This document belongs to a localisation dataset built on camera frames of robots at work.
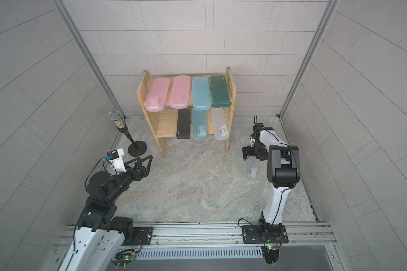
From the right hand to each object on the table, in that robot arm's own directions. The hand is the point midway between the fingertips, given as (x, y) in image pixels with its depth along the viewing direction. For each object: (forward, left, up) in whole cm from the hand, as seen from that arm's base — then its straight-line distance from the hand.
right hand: (252, 155), depth 97 cm
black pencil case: (+4, +37, +23) cm, 43 cm away
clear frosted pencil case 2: (+7, +19, +22) cm, 29 cm away
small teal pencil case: (+7, +29, +22) cm, 37 cm away
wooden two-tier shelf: (+10, +48, +21) cm, 53 cm away
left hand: (-13, +49, +24) cm, 56 cm away
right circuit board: (-45, +2, -3) cm, 46 cm away
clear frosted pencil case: (-7, +2, +1) cm, 8 cm away
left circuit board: (-44, +61, +2) cm, 75 cm away
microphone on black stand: (+8, +68, +3) cm, 68 cm away
